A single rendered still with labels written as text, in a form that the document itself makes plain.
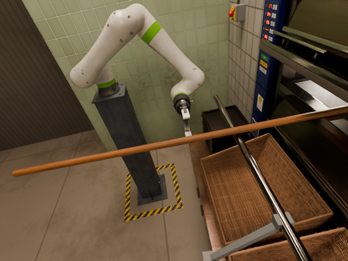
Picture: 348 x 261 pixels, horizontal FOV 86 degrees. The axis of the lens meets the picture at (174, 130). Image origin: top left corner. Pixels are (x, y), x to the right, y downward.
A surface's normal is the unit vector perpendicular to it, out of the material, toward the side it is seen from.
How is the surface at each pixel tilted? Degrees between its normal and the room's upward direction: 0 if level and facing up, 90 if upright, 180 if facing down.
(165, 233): 0
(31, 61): 90
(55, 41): 90
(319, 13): 70
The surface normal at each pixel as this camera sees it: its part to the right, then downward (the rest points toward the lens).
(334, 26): -0.98, -0.08
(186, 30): 0.09, 0.62
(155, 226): -0.17, -0.76
